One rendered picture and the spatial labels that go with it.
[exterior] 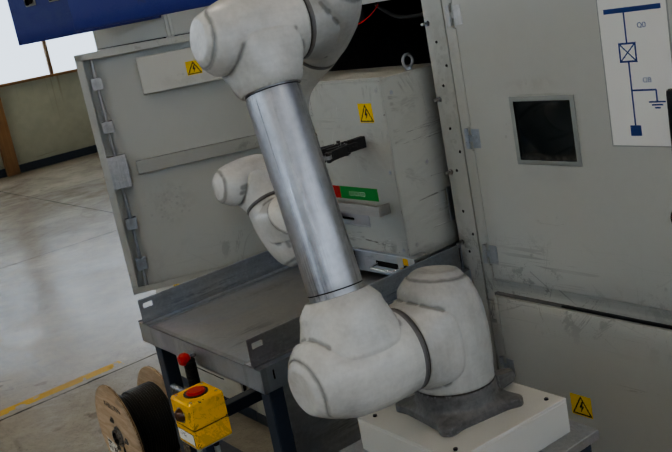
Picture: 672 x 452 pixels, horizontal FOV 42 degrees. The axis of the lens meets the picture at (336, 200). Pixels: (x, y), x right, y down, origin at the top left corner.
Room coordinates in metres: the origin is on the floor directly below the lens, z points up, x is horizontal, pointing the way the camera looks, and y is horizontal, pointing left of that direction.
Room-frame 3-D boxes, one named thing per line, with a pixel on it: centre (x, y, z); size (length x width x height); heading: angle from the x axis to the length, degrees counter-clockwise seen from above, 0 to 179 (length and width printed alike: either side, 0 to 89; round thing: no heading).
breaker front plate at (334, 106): (2.35, -0.01, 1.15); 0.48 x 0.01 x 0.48; 36
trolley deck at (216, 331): (2.23, 0.14, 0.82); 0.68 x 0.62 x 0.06; 126
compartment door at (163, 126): (2.67, 0.36, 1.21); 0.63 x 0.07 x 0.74; 102
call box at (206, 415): (1.61, 0.35, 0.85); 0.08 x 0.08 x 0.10; 36
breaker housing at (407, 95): (2.50, -0.22, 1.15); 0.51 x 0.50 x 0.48; 126
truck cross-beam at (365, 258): (2.36, -0.03, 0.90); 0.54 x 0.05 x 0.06; 36
